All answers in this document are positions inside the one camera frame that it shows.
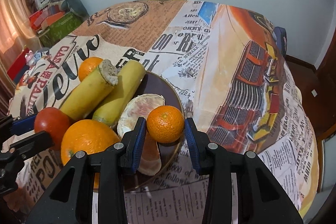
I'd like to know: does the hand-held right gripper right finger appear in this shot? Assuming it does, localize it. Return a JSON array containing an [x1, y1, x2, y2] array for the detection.
[[184, 117, 303, 224]]

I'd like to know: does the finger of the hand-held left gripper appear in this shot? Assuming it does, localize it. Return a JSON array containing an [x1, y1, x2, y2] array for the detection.
[[9, 131, 55, 162], [0, 113, 38, 136]]

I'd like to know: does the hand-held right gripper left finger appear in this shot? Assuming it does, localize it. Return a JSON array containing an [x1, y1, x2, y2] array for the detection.
[[25, 117, 147, 224]]

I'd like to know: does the red tomato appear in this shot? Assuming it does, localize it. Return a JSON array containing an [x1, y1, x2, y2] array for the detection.
[[34, 107, 71, 151]]

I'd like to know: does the small tangerine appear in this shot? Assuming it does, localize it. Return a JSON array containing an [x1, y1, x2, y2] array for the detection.
[[146, 105, 185, 143]]

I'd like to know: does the peeled pomelo piece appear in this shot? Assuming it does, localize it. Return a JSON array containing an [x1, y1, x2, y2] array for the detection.
[[117, 94, 166, 176]]

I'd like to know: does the large orange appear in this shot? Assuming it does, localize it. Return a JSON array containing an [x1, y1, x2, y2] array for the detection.
[[60, 119, 121, 188], [78, 57, 104, 82]]

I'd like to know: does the yellow sugarcane piece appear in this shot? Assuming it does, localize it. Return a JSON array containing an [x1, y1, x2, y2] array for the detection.
[[60, 59, 119, 122], [92, 60, 146, 126]]

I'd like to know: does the dark purple plate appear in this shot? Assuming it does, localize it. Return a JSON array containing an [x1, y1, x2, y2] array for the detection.
[[92, 70, 185, 191]]

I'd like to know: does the red gift box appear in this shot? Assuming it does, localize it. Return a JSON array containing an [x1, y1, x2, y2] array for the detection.
[[7, 47, 30, 80]]

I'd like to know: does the newspaper print tablecloth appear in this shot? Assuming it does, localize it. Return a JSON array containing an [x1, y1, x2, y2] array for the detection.
[[8, 0, 321, 224]]

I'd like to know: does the green patterned storage box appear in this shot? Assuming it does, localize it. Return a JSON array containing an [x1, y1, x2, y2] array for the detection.
[[38, 12, 84, 47]]

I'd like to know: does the red packages pile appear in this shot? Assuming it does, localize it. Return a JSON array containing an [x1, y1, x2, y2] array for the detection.
[[29, 4, 66, 30]]

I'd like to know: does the peach sheer curtain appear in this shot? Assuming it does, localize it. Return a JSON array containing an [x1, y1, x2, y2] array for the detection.
[[0, 0, 37, 54]]

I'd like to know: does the blue chair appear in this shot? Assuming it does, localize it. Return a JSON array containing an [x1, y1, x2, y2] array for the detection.
[[273, 27, 288, 57]]

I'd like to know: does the brown wooden door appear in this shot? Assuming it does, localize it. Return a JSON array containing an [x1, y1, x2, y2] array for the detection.
[[315, 30, 336, 140]]

